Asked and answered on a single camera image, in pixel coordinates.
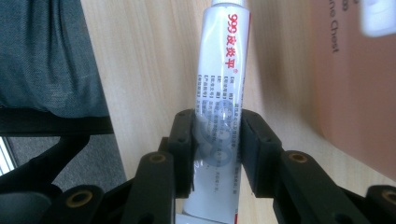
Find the aluminium floor rail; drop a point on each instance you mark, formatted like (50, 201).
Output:
(5, 155)

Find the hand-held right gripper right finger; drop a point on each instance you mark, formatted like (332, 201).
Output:
(258, 155)

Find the dark grey cloth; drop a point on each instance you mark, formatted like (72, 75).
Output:
(46, 56)

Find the white ointment tube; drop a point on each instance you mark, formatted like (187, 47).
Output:
(222, 62)

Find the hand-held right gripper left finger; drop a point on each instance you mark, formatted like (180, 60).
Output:
(183, 155)

